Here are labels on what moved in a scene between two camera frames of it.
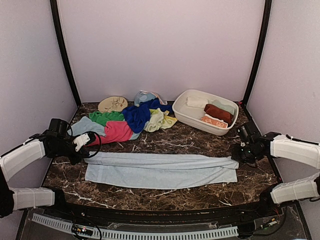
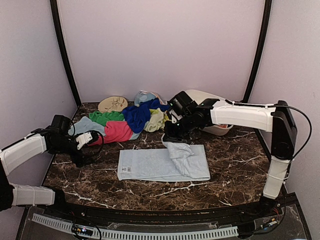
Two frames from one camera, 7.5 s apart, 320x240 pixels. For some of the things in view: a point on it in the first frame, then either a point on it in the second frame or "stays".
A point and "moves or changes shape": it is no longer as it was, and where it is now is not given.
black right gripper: [236, 155] to [170, 136]
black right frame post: [268, 8] stays
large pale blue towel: [149, 170] moves or changes shape
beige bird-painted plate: [111, 103] stays
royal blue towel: [136, 117] stays
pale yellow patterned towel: [158, 120] stays
